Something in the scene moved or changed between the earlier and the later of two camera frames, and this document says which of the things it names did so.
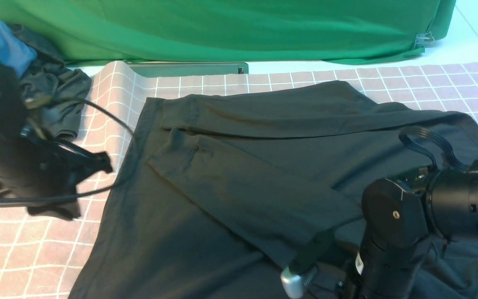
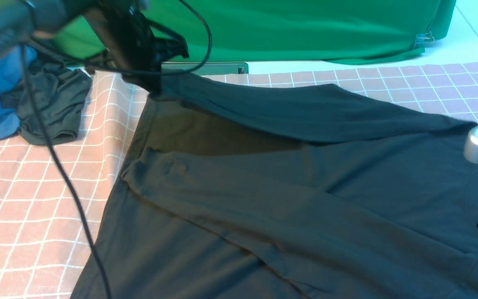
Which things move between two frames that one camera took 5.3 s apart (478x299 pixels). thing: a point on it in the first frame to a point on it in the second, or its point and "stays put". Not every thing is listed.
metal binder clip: (423, 39) stays put
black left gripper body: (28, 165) to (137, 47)
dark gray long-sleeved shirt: (217, 195) stays put
